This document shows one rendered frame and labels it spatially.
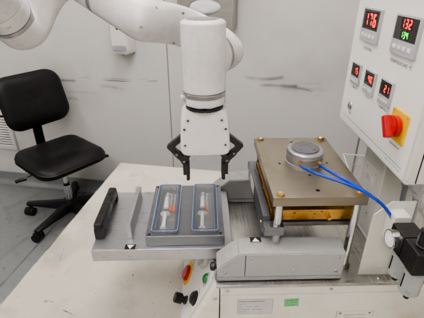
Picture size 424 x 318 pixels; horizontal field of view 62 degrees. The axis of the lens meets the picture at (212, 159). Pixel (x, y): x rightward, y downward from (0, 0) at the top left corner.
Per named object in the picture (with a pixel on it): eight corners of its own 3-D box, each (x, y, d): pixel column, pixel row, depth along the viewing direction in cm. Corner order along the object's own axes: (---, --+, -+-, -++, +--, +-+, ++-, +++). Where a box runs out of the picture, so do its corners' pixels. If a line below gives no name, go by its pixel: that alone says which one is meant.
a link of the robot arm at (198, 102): (179, 96, 66) (180, 111, 67) (226, 96, 66) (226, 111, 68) (181, 84, 73) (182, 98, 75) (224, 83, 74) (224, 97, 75)
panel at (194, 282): (185, 244, 107) (211, 197, 99) (180, 334, 80) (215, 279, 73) (179, 242, 106) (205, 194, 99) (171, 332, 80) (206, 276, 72)
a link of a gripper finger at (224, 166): (221, 153, 75) (221, 180, 78) (237, 152, 75) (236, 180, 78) (221, 146, 77) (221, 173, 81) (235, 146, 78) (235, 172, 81)
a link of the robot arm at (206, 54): (200, 80, 76) (174, 91, 69) (198, 14, 69) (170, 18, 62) (235, 86, 72) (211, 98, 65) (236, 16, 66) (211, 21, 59)
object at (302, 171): (343, 168, 94) (352, 122, 88) (402, 248, 67) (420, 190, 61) (252, 169, 94) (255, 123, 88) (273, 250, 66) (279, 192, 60)
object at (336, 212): (322, 175, 91) (327, 141, 87) (354, 229, 72) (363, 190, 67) (255, 175, 91) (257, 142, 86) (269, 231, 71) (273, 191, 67)
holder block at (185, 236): (219, 192, 93) (219, 184, 92) (224, 245, 75) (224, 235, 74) (156, 194, 92) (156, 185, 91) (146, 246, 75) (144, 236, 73)
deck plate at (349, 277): (371, 190, 103) (371, 187, 102) (443, 284, 72) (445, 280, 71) (211, 192, 101) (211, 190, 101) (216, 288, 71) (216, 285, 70)
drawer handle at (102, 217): (118, 199, 90) (117, 186, 88) (104, 239, 77) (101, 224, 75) (110, 200, 90) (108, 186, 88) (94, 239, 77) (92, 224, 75)
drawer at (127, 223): (226, 202, 95) (226, 177, 92) (232, 261, 76) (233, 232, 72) (115, 204, 95) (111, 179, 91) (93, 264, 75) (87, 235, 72)
